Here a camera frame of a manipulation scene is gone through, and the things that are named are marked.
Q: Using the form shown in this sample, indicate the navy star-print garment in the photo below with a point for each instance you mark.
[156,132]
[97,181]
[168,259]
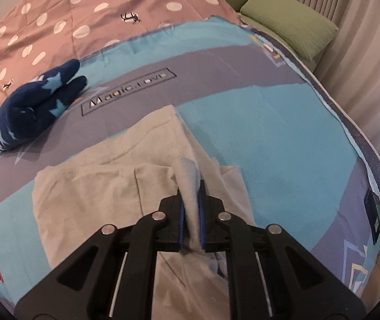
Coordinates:
[30,113]

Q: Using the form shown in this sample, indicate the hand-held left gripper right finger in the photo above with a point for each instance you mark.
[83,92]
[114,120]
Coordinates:
[202,226]

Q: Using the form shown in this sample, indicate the grey garment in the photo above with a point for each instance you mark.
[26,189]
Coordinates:
[110,186]

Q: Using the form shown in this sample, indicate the pink polka-dot quilt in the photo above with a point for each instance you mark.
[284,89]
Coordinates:
[110,10]

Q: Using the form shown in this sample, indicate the beige curtain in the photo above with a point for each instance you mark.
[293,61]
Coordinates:
[360,56]

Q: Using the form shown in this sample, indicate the blue striped blanket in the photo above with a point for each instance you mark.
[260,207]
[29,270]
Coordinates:
[276,133]

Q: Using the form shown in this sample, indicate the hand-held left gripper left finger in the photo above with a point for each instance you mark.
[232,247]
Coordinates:
[180,226]

